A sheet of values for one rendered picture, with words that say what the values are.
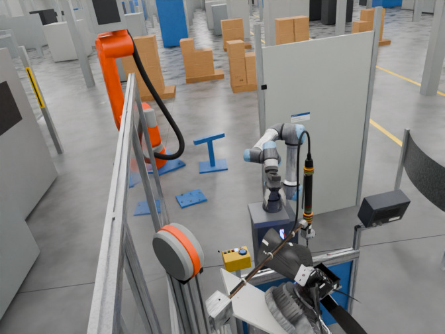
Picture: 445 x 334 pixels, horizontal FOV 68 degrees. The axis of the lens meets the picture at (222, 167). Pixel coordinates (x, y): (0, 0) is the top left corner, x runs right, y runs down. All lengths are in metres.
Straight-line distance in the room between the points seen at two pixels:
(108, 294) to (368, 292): 2.91
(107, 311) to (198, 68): 10.16
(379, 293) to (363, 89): 1.94
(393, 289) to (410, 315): 0.26
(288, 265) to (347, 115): 2.32
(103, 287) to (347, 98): 3.22
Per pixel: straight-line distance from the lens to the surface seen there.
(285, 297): 1.72
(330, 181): 3.97
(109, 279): 0.69
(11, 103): 5.37
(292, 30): 9.52
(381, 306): 3.31
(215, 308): 1.21
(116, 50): 5.06
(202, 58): 10.59
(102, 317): 0.65
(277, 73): 3.20
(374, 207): 2.23
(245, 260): 2.07
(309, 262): 1.88
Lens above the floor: 2.51
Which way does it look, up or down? 29 degrees down
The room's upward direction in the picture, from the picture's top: 7 degrees counter-clockwise
